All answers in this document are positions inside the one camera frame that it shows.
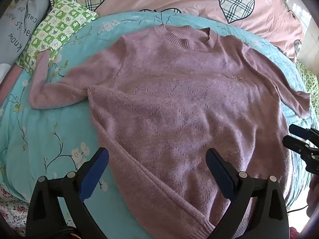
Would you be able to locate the floral quilt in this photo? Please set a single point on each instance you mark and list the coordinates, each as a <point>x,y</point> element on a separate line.
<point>10,209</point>

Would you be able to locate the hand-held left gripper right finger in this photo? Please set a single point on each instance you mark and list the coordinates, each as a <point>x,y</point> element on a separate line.
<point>219,171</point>

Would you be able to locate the green patterned cloth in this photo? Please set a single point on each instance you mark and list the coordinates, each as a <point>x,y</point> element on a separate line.
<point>310,79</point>

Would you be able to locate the pink knitted sweater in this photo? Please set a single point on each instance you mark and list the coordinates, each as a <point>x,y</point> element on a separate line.
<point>174,104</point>

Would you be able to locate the green checkered pillow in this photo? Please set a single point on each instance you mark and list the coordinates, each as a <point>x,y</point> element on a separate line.
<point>62,27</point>

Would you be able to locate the pink cloth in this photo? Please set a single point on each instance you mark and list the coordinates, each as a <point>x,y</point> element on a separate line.
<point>10,83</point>

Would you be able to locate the grey pillow with lettering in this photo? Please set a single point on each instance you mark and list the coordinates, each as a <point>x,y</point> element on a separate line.
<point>17,25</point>

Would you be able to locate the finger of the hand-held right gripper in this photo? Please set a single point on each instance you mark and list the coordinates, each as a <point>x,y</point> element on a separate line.
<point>295,143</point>
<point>300,130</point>

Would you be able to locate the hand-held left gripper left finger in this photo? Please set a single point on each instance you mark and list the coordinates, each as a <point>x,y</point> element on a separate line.
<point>96,171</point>

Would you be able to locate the person's right forearm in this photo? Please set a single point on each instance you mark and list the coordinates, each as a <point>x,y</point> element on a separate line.
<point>311,196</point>

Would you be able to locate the teal floral bed sheet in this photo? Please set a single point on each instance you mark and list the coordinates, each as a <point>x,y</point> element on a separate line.
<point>49,134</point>

